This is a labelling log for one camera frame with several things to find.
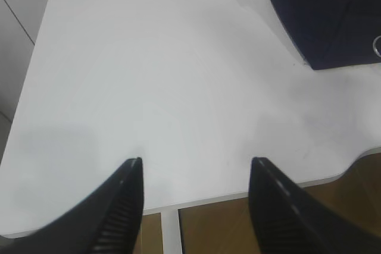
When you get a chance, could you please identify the navy blue lunch bag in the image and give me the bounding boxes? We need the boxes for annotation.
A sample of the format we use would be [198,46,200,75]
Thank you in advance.
[270,0,380,70]

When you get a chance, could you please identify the white table leg frame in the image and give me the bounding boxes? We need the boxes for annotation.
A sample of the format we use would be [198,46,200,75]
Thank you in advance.
[143,192,248,253]

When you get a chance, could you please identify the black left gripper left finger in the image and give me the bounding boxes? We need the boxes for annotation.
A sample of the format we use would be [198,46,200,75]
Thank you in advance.
[1,158,144,253]

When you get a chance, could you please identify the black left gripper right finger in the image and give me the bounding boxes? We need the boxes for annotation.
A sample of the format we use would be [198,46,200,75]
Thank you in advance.
[248,157,380,253]

